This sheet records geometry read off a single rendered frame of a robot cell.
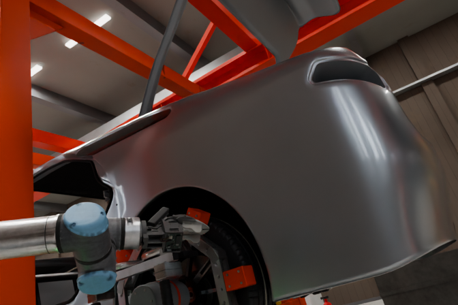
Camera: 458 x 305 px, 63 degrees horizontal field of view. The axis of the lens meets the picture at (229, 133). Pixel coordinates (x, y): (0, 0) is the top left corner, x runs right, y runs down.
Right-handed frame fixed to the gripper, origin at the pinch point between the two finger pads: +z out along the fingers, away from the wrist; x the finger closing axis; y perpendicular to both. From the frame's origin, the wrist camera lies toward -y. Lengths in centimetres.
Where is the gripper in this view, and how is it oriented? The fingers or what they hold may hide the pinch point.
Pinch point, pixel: (204, 227)
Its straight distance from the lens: 120.6
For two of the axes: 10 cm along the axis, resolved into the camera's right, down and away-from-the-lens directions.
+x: 1.7, -9.4, -3.1
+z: 9.4, 0.6, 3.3
